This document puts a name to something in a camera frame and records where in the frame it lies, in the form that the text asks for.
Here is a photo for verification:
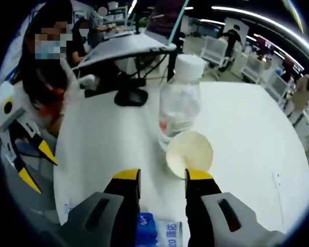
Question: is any white table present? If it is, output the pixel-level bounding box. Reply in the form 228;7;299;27
52;82;309;247

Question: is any blue tissue packet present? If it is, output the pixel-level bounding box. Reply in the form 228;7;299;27
137;212;183;247

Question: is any neighbouring grey desk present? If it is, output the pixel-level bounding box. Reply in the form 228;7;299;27
77;34;177;70

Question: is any white office chair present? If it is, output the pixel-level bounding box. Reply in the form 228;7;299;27
203;36;229;75

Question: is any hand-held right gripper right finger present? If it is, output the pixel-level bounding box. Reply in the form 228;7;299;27
184;168;286;247

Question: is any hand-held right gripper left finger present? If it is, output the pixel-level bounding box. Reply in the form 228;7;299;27
61;168;141;247

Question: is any white paper cup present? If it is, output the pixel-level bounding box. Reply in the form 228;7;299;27
166;130;214;179

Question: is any black computer mouse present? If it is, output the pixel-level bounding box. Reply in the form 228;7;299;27
114;87;149;107

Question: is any person with blurred face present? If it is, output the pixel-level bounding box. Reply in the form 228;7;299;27
20;4;75;111

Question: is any dark red monitor screen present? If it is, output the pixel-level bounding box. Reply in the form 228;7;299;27
146;0;190;44

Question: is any clear plastic water bottle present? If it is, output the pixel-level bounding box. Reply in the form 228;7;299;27
158;54;205;152

